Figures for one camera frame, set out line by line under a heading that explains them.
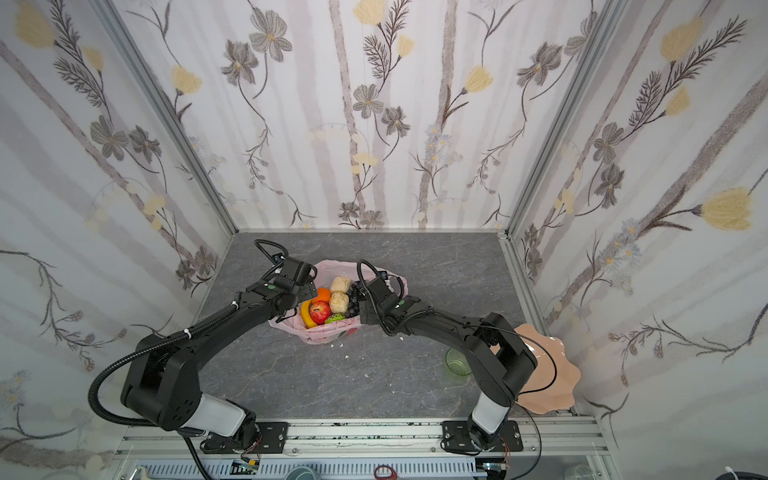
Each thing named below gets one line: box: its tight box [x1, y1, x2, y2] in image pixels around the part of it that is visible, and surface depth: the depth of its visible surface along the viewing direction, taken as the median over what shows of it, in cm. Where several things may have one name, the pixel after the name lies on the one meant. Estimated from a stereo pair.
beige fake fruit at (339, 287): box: [330, 276, 351, 299], surface depth 100 cm
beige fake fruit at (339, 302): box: [329, 291, 350, 314], surface depth 95 cm
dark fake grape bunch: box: [345, 280, 368, 319], surface depth 97 cm
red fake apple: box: [309, 300, 332, 325], surface depth 93 cm
